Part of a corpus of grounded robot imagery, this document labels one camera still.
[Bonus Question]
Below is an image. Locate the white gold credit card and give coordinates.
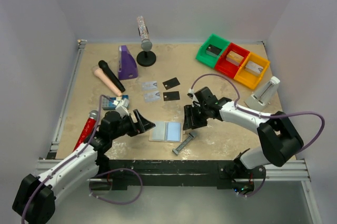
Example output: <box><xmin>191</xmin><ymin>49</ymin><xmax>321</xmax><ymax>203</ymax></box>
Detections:
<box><xmin>144</xmin><ymin>91</ymin><xmax>161</xmax><ymax>102</ymax></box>

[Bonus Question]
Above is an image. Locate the black credit card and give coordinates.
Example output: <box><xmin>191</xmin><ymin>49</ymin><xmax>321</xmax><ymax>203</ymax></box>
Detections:
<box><xmin>163</xmin><ymin>77</ymin><xmax>180</xmax><ymax>90</ymax></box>
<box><xmin>163</xmin><ymin>91</ymin><xmax>180</xmax><ymax>102</ymax></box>

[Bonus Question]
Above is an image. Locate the silver credit card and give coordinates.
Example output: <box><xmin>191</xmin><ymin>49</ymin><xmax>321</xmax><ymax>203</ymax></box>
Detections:
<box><xmin>142</xmin><ymin>81</ymin><xmax>157</xmax><ymax>91</ymax></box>

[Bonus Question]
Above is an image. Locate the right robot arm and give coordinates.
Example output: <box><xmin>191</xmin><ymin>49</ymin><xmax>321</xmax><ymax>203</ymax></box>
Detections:
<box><xmin>183</xmin><ymin>87</ymin><xmax>304</xmax><ymax>170</ymax></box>

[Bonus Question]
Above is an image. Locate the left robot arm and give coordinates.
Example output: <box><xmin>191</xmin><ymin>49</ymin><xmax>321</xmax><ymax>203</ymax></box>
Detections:
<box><xmin>12</xmin><ymin>110</ymin><xmax>155</xmax><ymax>223</ymax></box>

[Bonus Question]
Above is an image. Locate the purple wedge holder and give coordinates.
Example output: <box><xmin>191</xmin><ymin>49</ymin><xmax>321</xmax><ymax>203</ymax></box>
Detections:
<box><xmin>118</xmin><ymin>45</ymin><xmax>138</xmax><ymax>81</ymax></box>

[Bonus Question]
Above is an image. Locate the black card in green bin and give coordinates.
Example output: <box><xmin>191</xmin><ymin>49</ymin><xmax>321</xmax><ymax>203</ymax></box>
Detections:
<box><xmin>205</xmin><ymin>44</ymin><xmax>222</xmax><ymax>57</ymax></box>

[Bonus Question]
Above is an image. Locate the tan card in red bin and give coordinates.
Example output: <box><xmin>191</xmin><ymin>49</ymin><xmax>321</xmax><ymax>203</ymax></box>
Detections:
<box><xmin>226</xmin><ymin>51</ymin><xmax>244</xmax><ymax>66</ymax></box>

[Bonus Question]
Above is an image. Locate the white card in yellow bin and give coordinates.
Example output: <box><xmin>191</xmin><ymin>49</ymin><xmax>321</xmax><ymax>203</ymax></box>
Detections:
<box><xmin>245</xmin><ymin>61</ymin><xmax>264</xmax><ymax>76</ymax></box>

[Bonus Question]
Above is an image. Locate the grey truss bar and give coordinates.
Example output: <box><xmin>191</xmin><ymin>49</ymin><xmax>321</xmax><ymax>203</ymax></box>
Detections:
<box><xmin>172</xmin><ymin>131</ymin><xmax>197</xmax><ymax>155</ymax></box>

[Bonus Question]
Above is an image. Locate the blue toy brick block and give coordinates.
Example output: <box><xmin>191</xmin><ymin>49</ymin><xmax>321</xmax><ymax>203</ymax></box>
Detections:
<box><xmin>102</xmin><ymin>95</ymin><xmax>130</xmax><ymax>111</ymax></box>

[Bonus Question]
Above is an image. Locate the red glitter microphone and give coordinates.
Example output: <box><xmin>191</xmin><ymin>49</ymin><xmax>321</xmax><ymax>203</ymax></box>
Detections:
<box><xmin>73</xmin><ymin>110</ymin><xmax>99</xmax><ymax>151</ymax></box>

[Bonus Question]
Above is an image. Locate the beige microphone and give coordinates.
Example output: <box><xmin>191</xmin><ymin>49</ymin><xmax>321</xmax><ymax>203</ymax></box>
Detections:
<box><xmin>92</xmin><ymin>66</ymin><xmax>122</xmax><ymax>97</ymax></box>

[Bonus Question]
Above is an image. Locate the red storage bin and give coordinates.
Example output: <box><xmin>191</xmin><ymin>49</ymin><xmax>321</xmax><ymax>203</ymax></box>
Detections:
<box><xmin>214</xmin><ymin>43</ymin><xmax>249</xmax><ymax>79</ymax></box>

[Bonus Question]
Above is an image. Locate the green storage bin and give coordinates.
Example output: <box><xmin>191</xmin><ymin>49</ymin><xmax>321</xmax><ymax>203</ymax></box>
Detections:
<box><xmin>196</xmin><ymin>34</ymin><xmax>230</xmax><ymax>69</ymax></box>

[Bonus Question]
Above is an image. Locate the black round stand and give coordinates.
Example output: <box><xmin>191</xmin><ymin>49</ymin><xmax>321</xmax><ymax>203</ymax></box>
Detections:
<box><xmin>136</xmin><ymin>51</ymin><xmax>156</xmax><ymax>67</ymax></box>

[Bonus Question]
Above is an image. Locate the yellow storage bin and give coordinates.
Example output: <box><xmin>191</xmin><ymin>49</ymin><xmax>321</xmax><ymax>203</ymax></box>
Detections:
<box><xmin>234</xmin><ymin>52</ymin><xmax>270</xmax><ymax>90</ymax></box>

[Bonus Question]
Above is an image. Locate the white grey stand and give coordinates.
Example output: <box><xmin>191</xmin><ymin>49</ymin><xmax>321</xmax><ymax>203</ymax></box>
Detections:
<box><xmin>245</xmin><ymin>76</ymin><xmax>280</xmax><ymax>111</ymax></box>

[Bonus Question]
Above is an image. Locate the glitter microphone on stand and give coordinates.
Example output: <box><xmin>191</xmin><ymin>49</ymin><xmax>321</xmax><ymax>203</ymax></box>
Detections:
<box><xmin>137</xmin><ymin>16</ymin><xmax>152</xmax><ymax>52</ymax></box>

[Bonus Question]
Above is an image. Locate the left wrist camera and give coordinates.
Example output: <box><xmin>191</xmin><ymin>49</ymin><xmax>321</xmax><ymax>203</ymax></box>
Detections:
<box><xmin>114</xmin><ymin>99</ymin><xmax>129</xmax><ymax>118</ymax></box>

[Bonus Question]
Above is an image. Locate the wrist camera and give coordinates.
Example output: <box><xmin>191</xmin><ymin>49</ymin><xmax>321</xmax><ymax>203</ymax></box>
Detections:
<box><xmin>114</xmin><ymin>99</ymin><xmax>129</xmax><ymax>118</ymax></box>
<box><xmin>187</xmin><ymin>89</ymin><xmax>200</xmax><ymax>107</ymax></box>

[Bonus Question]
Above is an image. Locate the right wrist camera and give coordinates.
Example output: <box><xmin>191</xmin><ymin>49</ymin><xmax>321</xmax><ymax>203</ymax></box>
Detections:
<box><xmin>187</xmin><ymin>89</ymin><xmax>200</xmax><ymax>107</ymax></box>

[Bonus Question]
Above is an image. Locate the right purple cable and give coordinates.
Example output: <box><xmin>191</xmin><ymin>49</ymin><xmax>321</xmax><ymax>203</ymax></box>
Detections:
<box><xmin>191</xmin><ymin>73</ymin><xmax>326</xmax><ymax>161</ymax></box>

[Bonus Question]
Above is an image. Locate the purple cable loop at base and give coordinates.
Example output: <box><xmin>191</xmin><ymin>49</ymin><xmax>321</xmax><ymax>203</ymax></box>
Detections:
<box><xmin>88</xmin><ymin>168</ymin><xmax>144</xmax><ymax>204</ymax></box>

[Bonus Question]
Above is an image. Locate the black base frame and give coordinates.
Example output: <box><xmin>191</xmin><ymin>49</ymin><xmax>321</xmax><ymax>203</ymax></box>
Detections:
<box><xmin>97</xmin><ymin>160</ymin><xmax>265</xmax><ymax>190</ymax></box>

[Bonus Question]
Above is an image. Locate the aluminium frame rail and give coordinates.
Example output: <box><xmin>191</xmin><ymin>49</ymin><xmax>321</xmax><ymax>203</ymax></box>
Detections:
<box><xmin>33</xmin><ymin>40</ymin><xmax>87</xmax><ymax>176</ymax></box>

